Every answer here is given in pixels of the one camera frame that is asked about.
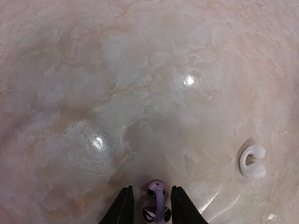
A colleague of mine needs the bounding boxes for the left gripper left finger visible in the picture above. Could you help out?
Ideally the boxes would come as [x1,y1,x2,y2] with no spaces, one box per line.
[99,185,135,224]

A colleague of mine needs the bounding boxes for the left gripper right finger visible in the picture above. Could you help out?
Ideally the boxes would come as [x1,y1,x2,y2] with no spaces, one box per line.
[171,186,208,224]

